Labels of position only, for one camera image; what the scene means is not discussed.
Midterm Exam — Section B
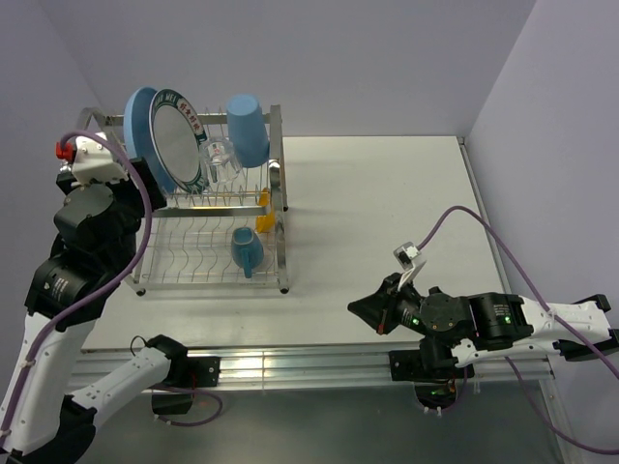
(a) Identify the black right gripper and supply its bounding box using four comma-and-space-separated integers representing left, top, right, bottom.
345, 272, 428, 337

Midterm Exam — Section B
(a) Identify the blue plate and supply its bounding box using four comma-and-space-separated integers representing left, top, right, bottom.
123, 87, 176, 194

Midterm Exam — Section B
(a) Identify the white plate green rim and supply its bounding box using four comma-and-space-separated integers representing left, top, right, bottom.
149, 88, 209, 194

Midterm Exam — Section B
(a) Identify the clear drinking glass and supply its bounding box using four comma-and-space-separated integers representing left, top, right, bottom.
203, 137, 243, 187

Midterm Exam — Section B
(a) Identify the yellow bowl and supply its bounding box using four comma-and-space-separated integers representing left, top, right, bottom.
254, 186, 277, 235

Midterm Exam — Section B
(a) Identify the blue mug white inside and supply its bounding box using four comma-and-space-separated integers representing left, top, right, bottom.
231, 226, 264, 278

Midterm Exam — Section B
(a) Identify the tall blue plastic cup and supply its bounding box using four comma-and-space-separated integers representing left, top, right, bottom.
226, 94, 270, 168

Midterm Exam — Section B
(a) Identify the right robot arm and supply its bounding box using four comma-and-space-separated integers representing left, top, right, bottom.
347, 273, 618, 383

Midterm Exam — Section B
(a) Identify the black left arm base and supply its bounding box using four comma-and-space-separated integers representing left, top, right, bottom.
151, 356, 221, 421

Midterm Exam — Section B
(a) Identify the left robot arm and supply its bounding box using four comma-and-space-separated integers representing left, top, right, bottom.
1, 159, 190, 463

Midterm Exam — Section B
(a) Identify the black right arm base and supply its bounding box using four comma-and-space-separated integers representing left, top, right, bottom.
388, 350, 475, 418

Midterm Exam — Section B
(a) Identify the stainless steel dish rack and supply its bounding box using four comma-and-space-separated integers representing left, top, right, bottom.
58, 103, 291, 297

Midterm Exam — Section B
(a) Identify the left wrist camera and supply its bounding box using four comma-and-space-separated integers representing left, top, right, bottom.
55, 136, 129, 186

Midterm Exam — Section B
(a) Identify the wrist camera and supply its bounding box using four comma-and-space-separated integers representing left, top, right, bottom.
55, 136, 129, 186
393, 242, 427, 291

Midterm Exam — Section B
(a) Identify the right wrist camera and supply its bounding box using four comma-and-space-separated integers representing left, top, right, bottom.
393, 242, 427, 291

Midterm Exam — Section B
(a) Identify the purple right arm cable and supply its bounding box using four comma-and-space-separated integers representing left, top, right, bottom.
418, 205, 619, 455

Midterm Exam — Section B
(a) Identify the aluminium mounting rail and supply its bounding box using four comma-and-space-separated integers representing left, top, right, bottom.
64, 342, 554, 393

